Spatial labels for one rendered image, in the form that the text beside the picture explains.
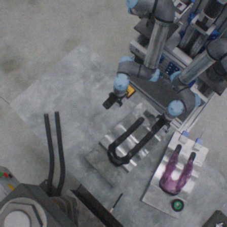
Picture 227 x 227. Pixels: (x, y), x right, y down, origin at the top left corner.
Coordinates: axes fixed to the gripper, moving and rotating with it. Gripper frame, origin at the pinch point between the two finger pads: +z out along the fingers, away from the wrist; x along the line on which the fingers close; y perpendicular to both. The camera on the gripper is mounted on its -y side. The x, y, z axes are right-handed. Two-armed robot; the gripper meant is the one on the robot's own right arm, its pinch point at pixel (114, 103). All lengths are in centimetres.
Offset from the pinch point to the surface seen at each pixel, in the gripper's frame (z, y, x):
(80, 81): 15.0, -1.9, 30.4
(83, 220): 16, -64, -38
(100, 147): 8.4, -24.4, -12.4
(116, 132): 4.5, -11.1, -13.4
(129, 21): 95, 103, 73
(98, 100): 15.0, -2.7, 11.9
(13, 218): -111, -62, -23
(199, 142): 8, 24, -56
